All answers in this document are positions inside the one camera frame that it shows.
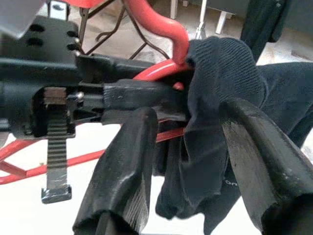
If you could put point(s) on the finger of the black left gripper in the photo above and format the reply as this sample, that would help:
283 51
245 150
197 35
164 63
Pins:
112 116
137 94

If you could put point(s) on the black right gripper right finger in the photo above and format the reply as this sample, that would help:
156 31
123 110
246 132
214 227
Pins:
269 171

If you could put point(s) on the plain black shirt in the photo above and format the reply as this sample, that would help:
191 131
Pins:
259 24

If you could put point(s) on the silver metal clothes rack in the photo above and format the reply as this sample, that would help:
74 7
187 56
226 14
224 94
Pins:
201 14

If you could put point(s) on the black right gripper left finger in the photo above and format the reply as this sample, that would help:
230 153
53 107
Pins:
122 171

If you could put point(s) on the red plastic hanger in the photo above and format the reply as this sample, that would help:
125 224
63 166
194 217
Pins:
156 22

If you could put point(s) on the black shirt with green logo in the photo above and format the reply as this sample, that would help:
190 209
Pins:
220 73

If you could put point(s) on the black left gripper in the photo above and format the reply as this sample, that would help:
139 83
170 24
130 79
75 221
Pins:
14 98

